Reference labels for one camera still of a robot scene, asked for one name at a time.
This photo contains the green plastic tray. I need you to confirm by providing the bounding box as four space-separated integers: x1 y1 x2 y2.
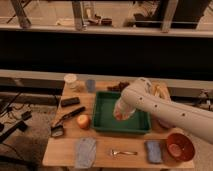
92 91 151 135

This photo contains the blue grey plastic cup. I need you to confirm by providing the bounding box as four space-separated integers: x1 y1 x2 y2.
86 79 96 93

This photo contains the yellow banana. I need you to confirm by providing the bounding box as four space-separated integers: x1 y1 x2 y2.
153 84 170 100

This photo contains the silver metal fork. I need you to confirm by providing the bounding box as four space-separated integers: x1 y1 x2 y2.
110 149 138 156

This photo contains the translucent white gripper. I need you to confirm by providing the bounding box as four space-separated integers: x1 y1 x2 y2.
113 98 136 120

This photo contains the red yellow apple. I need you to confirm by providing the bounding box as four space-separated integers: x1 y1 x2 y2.
77 114 91 129

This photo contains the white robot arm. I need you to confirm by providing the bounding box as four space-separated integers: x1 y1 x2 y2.
113 77 213 144

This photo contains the black rectangular remote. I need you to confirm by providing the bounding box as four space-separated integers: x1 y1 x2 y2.
60 97 80 107

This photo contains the blue grey sponge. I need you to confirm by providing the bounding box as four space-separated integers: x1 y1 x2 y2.
145 140 163 164

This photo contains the white lidded cup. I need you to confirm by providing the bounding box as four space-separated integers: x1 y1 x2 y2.
64 74 77 89

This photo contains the dark brown food item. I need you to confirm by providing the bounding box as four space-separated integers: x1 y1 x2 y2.
107 82 129 92

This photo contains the grey folded cloth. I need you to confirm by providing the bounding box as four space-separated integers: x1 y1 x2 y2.
74 137 96 169

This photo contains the red plastic bowl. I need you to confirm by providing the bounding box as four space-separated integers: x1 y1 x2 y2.
166 133 195 162

